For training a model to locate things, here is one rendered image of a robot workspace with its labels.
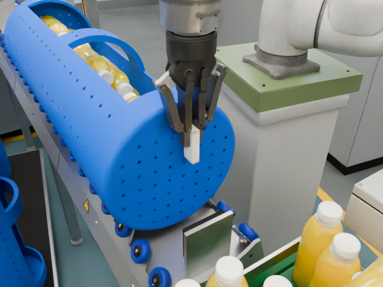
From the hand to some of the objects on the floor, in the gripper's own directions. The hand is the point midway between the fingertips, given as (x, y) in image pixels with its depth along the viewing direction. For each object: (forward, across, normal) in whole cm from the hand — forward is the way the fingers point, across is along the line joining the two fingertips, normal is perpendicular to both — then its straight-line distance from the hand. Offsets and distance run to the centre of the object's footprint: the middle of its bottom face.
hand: (191, 143), depth 65 cm
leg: (+116, -9, +195) cm, 227 cm away
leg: (+116, -9, +97) cm, 151 cm away
